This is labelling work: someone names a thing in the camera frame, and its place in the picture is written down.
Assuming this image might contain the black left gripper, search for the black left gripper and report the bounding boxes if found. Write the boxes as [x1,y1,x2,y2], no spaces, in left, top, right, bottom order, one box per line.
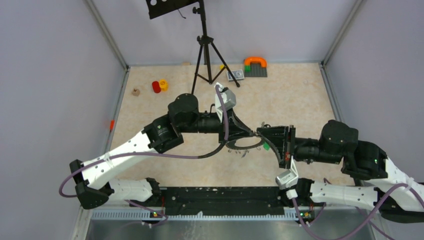
[179,106,254,144]

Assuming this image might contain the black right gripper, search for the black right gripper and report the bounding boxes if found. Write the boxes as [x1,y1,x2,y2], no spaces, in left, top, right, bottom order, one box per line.
[255,125,342,170]

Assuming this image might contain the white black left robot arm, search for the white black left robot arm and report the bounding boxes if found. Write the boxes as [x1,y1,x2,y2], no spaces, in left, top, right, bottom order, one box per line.
[69,93,255,210]

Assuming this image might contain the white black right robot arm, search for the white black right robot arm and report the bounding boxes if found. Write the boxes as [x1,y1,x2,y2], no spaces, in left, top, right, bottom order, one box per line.
[256,120,424,224]

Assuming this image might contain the blue playing card box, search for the blue playing card box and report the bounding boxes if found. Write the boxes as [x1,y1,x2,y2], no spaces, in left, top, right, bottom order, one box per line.
[226,69,245,82]

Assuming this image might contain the grey lego baseplate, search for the grey lego baseplate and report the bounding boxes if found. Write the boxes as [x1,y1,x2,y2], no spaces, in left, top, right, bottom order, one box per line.
[244,63,268,78]

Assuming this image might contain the green lego brick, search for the green lego brick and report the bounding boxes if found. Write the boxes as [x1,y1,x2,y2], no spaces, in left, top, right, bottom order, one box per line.
[244,65,251,73]

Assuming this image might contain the orange plastic arch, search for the orange plastic arch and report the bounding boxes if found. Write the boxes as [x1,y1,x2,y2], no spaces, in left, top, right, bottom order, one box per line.
[244,56,268,68]

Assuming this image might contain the yellow plastic cylinder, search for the yellow plastic cylinder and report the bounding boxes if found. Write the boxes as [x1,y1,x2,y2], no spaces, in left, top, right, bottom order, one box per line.
[159,79,169,92]

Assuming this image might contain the red plastic cylinder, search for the red plastic cylinder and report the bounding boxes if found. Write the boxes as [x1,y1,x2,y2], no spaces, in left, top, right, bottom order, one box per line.
[151,81,162,94]

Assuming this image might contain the black tripod stand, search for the black tripod stand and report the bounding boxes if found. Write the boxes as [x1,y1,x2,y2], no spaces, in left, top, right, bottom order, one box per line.
[191,0,241,95]

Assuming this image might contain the small wooden block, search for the small wooden block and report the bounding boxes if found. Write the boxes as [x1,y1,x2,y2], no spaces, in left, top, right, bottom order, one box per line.
[131,88,141,97]

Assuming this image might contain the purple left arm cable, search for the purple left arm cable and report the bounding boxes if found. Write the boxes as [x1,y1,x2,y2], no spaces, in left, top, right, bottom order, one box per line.
[58,84,230,220]

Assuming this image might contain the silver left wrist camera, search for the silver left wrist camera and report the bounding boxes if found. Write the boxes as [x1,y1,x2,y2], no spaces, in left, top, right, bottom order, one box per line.
[214,82,237,123]

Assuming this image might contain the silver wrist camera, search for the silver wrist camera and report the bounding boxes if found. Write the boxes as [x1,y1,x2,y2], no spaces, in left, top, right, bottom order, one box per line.
[214,82,237,123]
[275,157,299,200]

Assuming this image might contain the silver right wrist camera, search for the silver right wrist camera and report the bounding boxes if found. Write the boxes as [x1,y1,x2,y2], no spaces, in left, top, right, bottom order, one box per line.
[275,157,299,200]

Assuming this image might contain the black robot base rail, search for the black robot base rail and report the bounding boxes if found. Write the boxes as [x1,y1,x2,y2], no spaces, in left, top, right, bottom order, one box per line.
[135,186,293,218]

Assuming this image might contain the black perforated mount plate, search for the black perforated mount plate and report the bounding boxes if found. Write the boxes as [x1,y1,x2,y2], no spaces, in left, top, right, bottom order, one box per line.
[145,0,198,20]

